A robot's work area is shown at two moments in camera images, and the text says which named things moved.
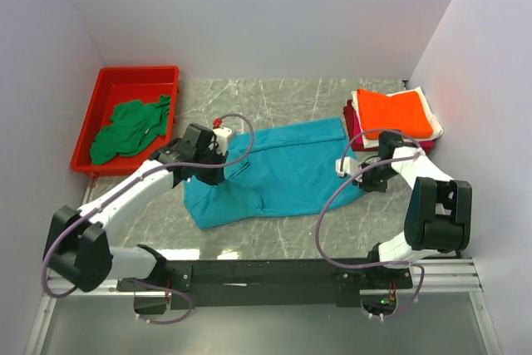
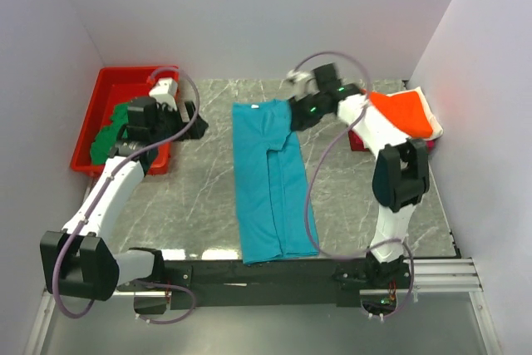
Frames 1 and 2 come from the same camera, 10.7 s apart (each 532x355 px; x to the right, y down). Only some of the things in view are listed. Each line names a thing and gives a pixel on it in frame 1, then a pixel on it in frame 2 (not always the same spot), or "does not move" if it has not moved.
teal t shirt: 275,173 -> 278,218
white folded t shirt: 434,121 does not move
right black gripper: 362,182 -> 298,119
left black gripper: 217,176 -> 196,130
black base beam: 267,283 does not move
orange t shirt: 404,112 does not move
